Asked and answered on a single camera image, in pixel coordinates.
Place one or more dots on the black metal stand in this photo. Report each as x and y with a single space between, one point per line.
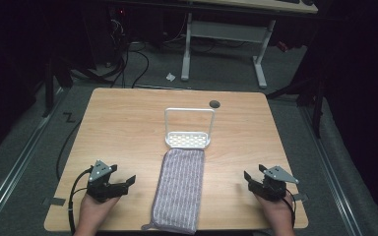
48 88
317 108

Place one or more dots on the person's left hand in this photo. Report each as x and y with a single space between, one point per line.
92 213

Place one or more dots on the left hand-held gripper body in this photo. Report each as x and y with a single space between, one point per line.
102 190

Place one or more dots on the white paper scrap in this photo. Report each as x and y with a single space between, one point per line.
170 77

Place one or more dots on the person's right hand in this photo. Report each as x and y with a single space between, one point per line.
280 213

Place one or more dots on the black zigzag floor tape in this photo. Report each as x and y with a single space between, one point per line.
69 117

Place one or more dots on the white-legged wooden desk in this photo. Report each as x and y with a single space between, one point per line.
226 31

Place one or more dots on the grey tape strip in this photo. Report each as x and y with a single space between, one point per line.
300 197
55 201

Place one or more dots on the metal floor rail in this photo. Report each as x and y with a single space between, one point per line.
16 164
333 170

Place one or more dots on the small red object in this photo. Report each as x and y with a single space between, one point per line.
283 46

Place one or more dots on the purple striped towel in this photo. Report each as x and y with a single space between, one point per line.
177 190

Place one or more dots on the white towel rack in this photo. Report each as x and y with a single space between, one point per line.
187 140

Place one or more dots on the black round table grommet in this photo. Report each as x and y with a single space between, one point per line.
214 104

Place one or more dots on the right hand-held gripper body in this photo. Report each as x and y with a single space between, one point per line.
270 188

